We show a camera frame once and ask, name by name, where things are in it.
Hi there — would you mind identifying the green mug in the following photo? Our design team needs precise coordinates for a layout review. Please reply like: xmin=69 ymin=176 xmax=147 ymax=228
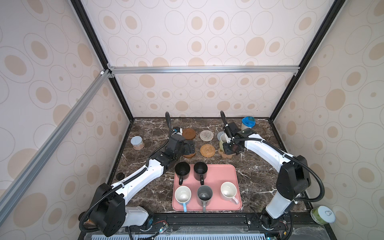
xmin=219 ymin=133 xmax=227 ymax=152

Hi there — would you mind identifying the diagonal aluminium bar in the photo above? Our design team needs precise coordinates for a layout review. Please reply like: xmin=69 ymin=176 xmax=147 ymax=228
xmin=1 ymin=69 xmax=112 ymax=224

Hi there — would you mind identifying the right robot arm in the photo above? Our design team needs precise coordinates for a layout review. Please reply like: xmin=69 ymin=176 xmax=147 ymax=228
xmin=223 ymin=125 xmax=325 ymax=230

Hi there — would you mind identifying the horizontal aluminium bar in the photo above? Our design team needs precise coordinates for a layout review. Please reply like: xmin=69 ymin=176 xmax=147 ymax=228
xmin=111 ymin=65 xmax=300 ymax=75

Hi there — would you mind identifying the green can white lid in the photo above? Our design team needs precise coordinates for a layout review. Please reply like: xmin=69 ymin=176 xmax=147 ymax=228
xmin=310 ymin=206 xmax=336 ymax=225

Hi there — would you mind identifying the black mug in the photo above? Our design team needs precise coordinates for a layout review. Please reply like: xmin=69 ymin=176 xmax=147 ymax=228
xmin=194 ymin=162 xmax=208 ymax=185
xmin=175 ymin=162 xmax=191 ymax=186

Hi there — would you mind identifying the paw-shaped wooden coaster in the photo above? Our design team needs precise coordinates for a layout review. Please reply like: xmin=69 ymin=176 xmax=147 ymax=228
xmin=218 ymin=149 xmax=233 ymax=159

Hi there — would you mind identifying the pink tray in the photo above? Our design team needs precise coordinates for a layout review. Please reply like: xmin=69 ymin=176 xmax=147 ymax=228
xmin=172 ymin=162 xmax=242 ymax=213

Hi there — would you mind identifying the rattan coaster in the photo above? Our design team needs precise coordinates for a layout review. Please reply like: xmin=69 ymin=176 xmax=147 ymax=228
xmin=200 ymin=144 xmax=216 ymax=158

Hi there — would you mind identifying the grey mug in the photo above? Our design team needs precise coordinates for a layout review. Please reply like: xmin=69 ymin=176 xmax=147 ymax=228
xmin=197 ymin=185 xmax=213 ymax=213

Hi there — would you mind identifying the brown jar black lid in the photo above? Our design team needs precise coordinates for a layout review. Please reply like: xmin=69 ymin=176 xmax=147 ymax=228
xmin=78 ymin=212 xmax=96 ymax=228

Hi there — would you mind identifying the dark wooden coaster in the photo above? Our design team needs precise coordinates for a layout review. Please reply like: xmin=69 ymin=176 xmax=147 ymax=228
xmin=182 ymin=128 xmax=196 ymax=140

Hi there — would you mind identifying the white cup blue lid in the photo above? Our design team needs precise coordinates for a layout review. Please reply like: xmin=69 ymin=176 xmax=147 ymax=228
xmin=241 ymin=116 xmax=256 ymax=130

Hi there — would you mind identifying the white mug pink handle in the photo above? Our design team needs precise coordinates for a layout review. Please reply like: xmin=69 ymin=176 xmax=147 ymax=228
xmin=220 ymin=182 xmax=239 ymax=205

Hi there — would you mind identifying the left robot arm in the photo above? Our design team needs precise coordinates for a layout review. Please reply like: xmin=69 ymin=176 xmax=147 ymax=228
xmin=79 ymin=134 xmax=196 ymax=237

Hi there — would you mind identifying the blue-grey woven coaster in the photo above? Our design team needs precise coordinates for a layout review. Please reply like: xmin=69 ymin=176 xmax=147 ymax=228
xmin=217 ymin=131 xmax=225 ymax=141

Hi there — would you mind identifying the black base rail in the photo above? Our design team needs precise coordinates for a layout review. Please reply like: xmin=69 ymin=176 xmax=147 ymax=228
xmin=80 ymin=213 xmax=336 ymax=240

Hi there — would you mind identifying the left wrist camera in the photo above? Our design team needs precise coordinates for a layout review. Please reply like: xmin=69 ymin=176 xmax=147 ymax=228
xmin=173 ymin=127 xmax=183 ymax=135

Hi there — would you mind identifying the white woven coaster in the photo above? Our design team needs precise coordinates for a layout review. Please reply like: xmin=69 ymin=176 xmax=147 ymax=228
xmin=200 ymin=130 xmax=214 ymax=142

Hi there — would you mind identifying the white mug blue handle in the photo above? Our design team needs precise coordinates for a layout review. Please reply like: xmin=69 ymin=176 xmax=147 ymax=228
xmin=175 ymin=186 xmax=192 ymax=213

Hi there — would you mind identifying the small jar dark lid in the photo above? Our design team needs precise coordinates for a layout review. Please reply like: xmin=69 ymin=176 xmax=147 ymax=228
xmin=116 ymin=173 xmax=125 ymax=181

